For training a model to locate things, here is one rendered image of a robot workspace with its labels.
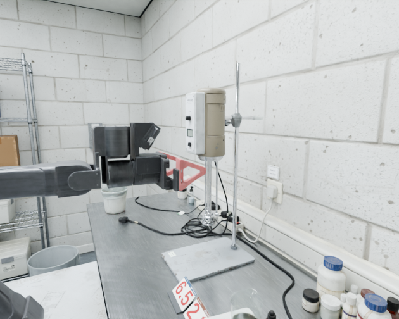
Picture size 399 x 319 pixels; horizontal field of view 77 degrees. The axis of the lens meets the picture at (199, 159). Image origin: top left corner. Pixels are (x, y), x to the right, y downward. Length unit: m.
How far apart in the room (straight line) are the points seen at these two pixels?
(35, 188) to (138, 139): 0.20
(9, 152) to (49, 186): 1.98
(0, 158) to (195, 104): 1.93
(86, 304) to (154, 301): 0.19
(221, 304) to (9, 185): 0.60
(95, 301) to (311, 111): 0.90
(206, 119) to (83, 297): 0.65
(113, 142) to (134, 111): 2.35
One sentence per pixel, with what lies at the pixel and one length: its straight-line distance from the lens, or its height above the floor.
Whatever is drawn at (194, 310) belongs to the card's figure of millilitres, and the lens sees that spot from 0.76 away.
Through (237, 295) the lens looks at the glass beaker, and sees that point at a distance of 0.59.
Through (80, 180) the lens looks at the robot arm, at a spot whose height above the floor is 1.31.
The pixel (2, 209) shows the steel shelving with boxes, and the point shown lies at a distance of 2.62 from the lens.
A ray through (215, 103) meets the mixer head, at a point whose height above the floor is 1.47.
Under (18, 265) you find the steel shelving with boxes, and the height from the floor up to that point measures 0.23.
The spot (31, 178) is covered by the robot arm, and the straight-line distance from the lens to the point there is 0.52.
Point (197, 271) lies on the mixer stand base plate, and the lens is 0.92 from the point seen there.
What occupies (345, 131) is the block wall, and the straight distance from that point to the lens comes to 0.87.
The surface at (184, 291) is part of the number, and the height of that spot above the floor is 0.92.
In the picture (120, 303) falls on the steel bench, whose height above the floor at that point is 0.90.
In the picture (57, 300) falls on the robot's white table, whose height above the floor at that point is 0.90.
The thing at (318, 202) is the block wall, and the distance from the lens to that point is 0.96.
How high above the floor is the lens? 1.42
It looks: 9 degrees down
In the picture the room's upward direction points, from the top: straight up
